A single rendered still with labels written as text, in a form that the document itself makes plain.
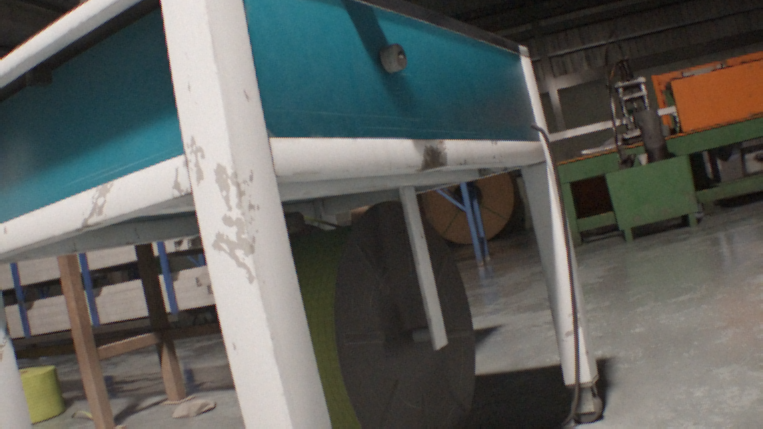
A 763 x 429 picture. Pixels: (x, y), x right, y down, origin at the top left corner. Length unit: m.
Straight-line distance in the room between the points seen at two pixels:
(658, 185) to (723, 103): 1.17
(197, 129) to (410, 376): 0.66
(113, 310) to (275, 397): 5.24
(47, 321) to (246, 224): 5.76
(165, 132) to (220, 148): 0.14
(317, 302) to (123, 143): 0.43
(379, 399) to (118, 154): 0.54
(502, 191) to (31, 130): 11.09
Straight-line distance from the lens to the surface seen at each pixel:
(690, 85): 6.26
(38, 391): 2.96
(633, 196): 5.45
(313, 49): 0.75
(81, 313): 2.40
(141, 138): 0.77
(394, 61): 0.85
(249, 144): 0.62
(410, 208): 1.17
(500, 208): 11.83
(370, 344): 1.09
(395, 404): 1.13
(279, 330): 0.61
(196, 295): 5.37
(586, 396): 1.42
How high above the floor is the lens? 0.44
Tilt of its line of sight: 4 degrees up
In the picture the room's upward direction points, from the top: 12 degrees counter-clockwise
